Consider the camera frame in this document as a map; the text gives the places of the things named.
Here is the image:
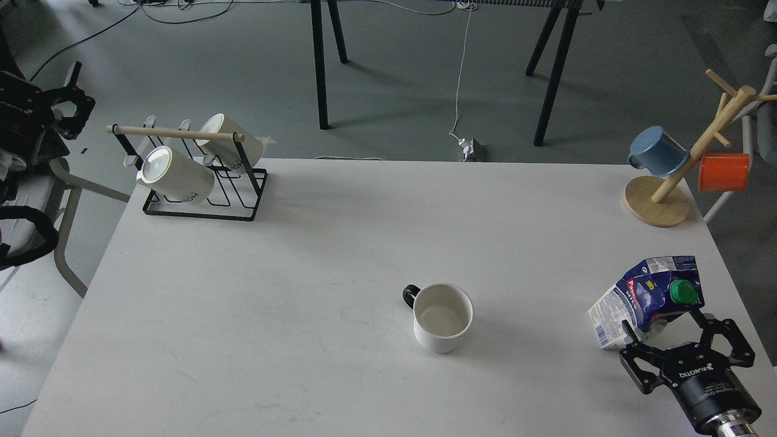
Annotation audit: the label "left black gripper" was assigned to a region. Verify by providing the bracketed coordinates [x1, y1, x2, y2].
[1, 61, 95, 167]

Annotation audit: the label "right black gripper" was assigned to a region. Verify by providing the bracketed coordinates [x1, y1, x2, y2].
[619, 310, 762, 435]

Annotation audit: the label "blue white milk carton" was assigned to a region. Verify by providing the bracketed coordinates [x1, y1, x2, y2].
[588, 256, 705, 350]

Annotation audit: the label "white mug with black handle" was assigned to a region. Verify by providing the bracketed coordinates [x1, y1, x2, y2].
[402, 283, 473, 354]

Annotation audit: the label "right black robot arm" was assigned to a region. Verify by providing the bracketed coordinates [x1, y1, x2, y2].
[619, 310, 761, 436]

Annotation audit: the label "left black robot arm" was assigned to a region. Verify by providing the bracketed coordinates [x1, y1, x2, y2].
[1, 61, 95, 266]

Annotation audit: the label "grey office chair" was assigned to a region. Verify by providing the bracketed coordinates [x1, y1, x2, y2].
[2, 158, 130, 298]

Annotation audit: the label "front cream mug on rack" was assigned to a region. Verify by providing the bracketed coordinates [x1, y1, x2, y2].
[136, 146, 215, 205]

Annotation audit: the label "cream mug on rack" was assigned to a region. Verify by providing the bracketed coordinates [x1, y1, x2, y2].
[136, 146, 215, 205]
[196, 113, 265, 175]

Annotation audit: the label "rear cream mug on rack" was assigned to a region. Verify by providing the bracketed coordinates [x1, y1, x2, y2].
[196, 113, 265, 175]

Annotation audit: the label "wooden mug tree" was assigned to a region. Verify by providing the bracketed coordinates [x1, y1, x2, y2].
[623, 61, 775, 228]

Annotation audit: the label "orange mug on tree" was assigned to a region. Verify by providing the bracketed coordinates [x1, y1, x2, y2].
[697, 153, 750, 192]

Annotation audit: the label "blue mug on tree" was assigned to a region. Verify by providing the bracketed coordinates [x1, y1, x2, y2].
[628, 126, 690, 178]

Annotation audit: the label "left black table legs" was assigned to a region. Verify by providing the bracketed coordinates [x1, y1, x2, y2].
[310, 0, 350, 130]

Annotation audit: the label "black table legs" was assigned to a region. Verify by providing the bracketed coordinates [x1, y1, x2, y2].
[310, 0, 350, 130]
[525, 1, 583, 147]

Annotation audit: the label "white power adapter on floor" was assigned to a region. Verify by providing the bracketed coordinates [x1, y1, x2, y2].
[458, 138, 486, 161]

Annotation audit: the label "right black table legs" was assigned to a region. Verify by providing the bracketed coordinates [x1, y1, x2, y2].
[525, 1, 583, 147]

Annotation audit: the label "black wire mug rack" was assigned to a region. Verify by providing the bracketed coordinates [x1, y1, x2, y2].
[106, 120, 268, 222]

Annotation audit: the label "black cables on floor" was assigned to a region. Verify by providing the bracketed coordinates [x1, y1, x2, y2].
[27, 0, 237, 86]

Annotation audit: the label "white cable on floor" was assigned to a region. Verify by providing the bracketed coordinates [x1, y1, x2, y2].
[316, 0, 480, 161]

